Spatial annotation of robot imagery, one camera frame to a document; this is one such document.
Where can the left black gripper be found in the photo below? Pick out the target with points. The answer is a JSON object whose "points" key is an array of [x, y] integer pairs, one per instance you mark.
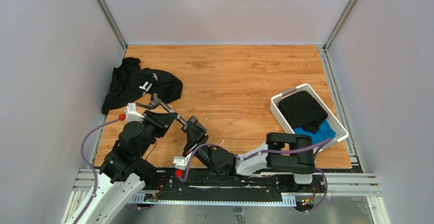
{"points": [[161, 121]]}

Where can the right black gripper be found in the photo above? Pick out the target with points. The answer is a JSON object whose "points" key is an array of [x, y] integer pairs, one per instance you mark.
{"points": [[196, 136]]}

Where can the grey tee pipe fitting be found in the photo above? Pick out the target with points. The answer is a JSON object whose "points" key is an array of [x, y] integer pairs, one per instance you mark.
{"points": [[180, 119]]}

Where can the grey faucet with lever handle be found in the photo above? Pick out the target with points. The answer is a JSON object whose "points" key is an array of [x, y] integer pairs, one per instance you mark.
{"points": [[154, 103]]}

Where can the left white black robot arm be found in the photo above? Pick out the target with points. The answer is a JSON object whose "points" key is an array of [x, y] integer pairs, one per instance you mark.
{"points": [[124, 171]]}

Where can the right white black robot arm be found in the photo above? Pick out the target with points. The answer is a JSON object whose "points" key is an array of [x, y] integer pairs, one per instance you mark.
{"points": [[283, 152]]}

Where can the black cloth with white print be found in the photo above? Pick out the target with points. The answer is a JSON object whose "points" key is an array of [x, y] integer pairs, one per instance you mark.
{"points": [[130, 82]]}

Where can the black cloth in basket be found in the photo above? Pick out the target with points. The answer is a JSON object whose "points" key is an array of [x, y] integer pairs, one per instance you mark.
{"points": [[302, 110]]}

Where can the blue cloth in basket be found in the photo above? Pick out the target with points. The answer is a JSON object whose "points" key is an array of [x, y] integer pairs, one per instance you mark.
{"points": [[324, 132]]}

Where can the white plastic basket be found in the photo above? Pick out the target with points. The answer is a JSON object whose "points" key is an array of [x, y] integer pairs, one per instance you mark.
{"points": [[341, 132]]}

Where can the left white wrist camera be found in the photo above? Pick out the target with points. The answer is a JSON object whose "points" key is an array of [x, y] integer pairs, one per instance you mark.
{"points": [[131, 113]]}

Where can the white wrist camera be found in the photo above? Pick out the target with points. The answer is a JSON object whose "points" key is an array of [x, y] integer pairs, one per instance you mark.
{"points": [[180, 162], [131, 113]]}

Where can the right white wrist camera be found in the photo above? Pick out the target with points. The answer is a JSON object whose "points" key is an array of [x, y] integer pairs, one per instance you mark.
{"points": [[180, 162]]}

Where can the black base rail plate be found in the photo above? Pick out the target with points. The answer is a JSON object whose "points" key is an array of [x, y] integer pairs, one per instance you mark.
{"points": [[206, 189]]}

